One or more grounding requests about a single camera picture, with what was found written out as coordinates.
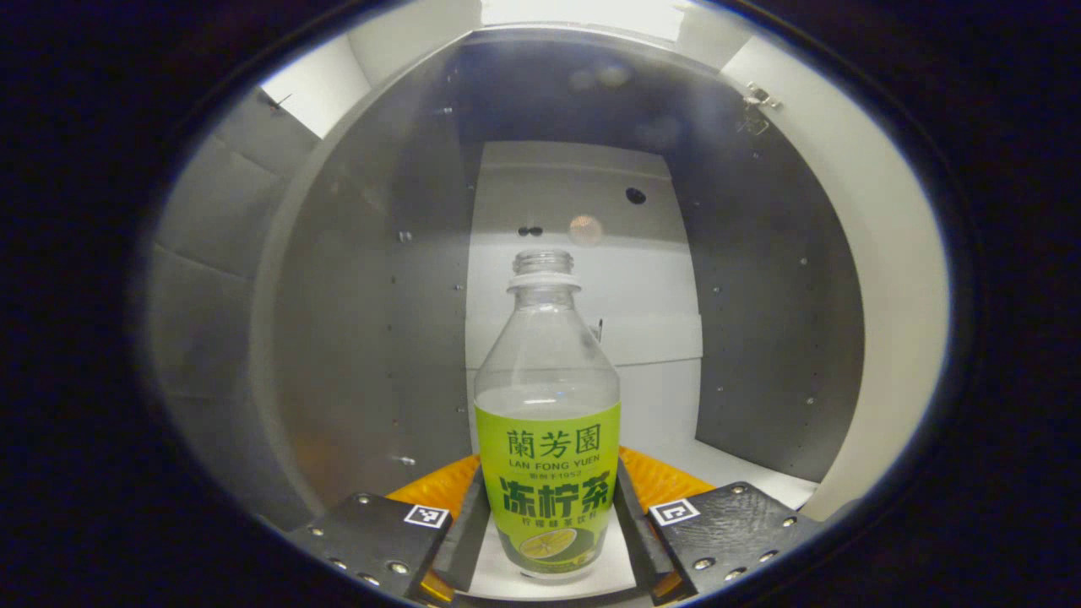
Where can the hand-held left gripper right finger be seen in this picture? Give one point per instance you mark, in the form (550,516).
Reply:
(633,532)

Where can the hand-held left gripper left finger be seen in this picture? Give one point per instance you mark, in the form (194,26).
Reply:
(473,540)

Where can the clear bottle with green label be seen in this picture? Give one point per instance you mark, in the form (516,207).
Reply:
(547,473)

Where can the dark grey cabinet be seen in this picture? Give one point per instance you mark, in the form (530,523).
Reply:
(363,338)

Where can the white cabinet shelf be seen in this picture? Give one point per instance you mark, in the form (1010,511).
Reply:
(735,473)

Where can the metal cabinet hinge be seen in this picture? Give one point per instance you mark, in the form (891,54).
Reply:
(763,96)

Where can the black backdrop cloth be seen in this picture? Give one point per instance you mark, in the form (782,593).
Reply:
(203,321)

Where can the black cloth clip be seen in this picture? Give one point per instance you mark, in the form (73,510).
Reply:
(279,102)

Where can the large ceiling light panel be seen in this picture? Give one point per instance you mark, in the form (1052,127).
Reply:
(583,13)

